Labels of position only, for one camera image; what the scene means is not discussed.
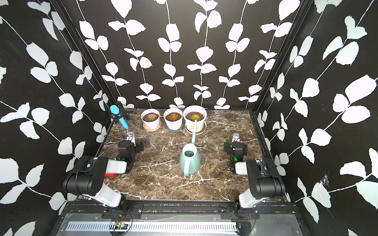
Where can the mint green watering can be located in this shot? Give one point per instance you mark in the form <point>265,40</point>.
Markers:
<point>190,158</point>

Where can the right large white plant pot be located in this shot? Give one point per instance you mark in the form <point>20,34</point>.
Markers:
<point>189,111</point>

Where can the small circuit board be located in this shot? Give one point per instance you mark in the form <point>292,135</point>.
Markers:
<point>120,226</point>

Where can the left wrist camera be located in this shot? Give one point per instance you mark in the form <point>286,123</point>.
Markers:
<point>130,137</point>

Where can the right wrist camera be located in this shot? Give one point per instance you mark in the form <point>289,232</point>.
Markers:
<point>236,138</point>

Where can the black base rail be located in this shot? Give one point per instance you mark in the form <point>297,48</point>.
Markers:
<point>225,209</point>

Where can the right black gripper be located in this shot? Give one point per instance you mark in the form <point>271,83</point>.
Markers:
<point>228,147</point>

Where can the white pot saucer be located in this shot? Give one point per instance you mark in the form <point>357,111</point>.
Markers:
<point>197,129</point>

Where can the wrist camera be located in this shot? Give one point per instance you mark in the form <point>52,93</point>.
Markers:
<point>236,138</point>
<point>130,137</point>

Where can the white perforated strip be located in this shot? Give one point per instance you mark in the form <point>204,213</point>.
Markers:
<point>164,227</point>

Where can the orange red succulent plant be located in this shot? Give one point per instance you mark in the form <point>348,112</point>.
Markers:
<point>174,116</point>

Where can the left white plant pot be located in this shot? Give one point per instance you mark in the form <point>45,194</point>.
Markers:
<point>151,124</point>

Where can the peach pot saucer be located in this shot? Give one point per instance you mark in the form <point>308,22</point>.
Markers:
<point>151,129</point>

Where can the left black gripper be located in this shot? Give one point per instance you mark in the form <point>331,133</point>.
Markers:
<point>138,147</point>

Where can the dark blue pot saucer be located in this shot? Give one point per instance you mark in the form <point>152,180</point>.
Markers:
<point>177,130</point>

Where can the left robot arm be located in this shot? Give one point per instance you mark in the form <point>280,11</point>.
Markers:
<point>88,175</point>

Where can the yellow green succulent plant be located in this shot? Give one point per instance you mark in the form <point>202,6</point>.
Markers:
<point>196,117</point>

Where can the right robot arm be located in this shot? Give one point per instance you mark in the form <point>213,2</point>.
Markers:
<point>264,181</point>

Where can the middle white plant pot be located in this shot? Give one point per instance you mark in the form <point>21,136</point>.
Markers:
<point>173,125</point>

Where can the pink succulent plant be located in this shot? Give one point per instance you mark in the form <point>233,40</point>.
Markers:
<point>150,117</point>

